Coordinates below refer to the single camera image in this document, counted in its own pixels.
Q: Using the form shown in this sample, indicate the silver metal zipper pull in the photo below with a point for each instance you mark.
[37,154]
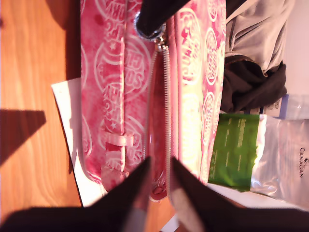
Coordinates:
[160,42]

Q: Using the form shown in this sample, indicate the grey beige garment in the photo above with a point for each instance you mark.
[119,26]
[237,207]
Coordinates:
[260,31]

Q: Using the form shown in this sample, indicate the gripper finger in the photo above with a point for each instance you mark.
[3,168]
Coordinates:
[169,12]
[148,17]
[193,193]
[130,193]

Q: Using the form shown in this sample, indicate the pink printed zip bag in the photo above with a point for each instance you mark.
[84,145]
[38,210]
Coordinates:
[108,96]

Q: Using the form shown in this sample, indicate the silver green pet food bag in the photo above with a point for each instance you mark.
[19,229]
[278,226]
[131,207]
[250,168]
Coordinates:
[234,149]

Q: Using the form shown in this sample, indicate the white printed letter sheet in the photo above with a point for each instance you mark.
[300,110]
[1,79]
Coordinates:
[70,108]

